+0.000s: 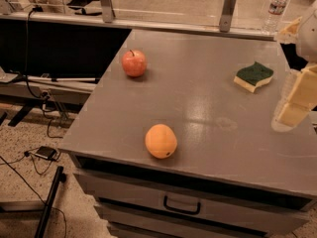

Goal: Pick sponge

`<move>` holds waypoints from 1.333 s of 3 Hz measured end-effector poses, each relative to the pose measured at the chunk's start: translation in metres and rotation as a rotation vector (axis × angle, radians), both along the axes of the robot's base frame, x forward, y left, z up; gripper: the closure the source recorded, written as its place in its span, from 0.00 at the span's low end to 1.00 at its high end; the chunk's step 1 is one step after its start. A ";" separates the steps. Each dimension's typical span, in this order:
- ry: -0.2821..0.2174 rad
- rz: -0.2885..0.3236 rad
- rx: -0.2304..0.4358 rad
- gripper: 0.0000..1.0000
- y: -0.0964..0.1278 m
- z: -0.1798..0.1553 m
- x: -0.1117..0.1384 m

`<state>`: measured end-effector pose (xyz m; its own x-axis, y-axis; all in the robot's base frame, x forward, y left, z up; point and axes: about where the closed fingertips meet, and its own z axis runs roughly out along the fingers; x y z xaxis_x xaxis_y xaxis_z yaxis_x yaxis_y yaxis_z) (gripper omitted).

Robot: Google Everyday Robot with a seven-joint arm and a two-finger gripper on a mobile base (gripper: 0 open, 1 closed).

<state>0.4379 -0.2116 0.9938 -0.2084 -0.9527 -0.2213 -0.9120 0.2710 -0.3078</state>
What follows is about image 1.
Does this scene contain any grey drawer cabinet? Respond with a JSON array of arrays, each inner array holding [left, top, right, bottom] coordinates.
[[60, 31, 317, 238]]

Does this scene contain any clear plastic water bottle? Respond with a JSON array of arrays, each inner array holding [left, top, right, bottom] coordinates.
[[262, 0, 288, 35]]

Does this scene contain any black drawer handle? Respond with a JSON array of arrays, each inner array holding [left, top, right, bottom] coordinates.
[[162, 195, 201, 215]]

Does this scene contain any left metal bracket post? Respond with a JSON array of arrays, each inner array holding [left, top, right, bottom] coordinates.
[[100, 0, 115, 23]]

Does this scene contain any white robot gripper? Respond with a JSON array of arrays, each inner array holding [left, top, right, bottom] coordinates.
[[274, 0, 317, 128]]

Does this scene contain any orange fruit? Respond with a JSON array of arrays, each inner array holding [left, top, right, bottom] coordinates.
[[145, 124, 177, 159]]

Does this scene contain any red apple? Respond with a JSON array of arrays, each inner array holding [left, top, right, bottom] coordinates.
[[121, 50, 147, 77]]

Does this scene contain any metal bracket post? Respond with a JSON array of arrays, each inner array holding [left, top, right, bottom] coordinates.
[[100, 0, 115, 23], [219, 0, 237, 33]]

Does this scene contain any black hanging cable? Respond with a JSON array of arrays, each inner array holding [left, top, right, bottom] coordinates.
[[23, 7, 46, 100]]

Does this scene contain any right metal bracket post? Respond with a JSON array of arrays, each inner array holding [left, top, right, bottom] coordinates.
[[219, 0, 237, 33]]

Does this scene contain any black stand leg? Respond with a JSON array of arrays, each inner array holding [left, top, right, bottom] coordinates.
[[35, 166, 66, 238]]

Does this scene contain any green and yellow sponge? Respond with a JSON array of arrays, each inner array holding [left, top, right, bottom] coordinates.
[[234, 61, 273, 93]]

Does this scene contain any black floor cable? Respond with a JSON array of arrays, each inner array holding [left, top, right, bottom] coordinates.
[[0, 149, 68, 238]]

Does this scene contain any black power adapter on floor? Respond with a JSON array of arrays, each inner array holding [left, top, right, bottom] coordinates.
[[35, 146, 56, 161]]

